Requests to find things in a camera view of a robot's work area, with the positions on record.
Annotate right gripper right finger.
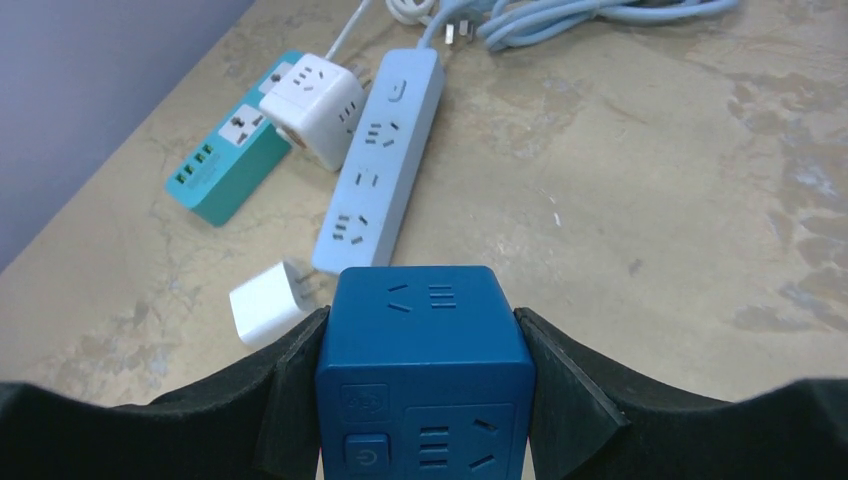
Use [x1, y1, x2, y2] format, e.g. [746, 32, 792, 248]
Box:
[514, 308, 847, 479]

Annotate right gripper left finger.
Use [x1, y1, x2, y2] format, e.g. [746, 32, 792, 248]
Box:
[1, 308, 329, 479]

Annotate white charger plug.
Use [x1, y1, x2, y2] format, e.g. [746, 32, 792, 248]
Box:
[229, 260, 320, 350]

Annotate dark blue cube socket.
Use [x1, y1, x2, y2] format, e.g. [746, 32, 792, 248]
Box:
[315, 265, 536, 479]

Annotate blue power strip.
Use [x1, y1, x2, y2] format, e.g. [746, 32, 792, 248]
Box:
[311, 48, 445, 275]

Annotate teal power strip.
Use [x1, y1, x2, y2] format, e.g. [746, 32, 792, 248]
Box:
[164, 50, 303, 227]

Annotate white plug adapter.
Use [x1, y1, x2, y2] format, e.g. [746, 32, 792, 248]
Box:
[259, 53, 367, 172]

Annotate light blue cord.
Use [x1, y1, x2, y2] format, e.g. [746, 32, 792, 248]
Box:
[417, 0, 741, 54]

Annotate white power strip cord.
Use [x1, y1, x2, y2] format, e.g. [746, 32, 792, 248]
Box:
[324, 0, 439, 62]

